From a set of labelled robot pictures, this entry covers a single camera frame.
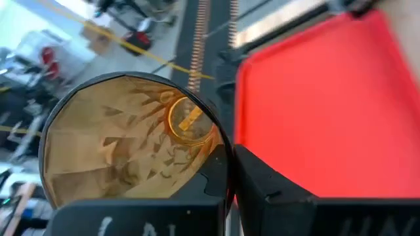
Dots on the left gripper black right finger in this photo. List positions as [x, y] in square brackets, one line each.
[279, 216]

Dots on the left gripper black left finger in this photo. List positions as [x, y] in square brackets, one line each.
[131, 219]

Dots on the amber faceted plastic cup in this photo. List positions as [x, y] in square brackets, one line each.
[98, 147]

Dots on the red plastic tray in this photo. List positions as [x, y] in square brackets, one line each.
[328, 114]

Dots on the red and black floor machine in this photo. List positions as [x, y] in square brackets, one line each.
[139, 39]

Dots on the cardboard box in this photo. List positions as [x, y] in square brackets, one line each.
[96, 39]

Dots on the black mat with hazard stripes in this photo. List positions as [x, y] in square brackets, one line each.
[216, 32]

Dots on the black aluminium table frame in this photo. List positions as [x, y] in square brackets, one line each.
[288, 32]

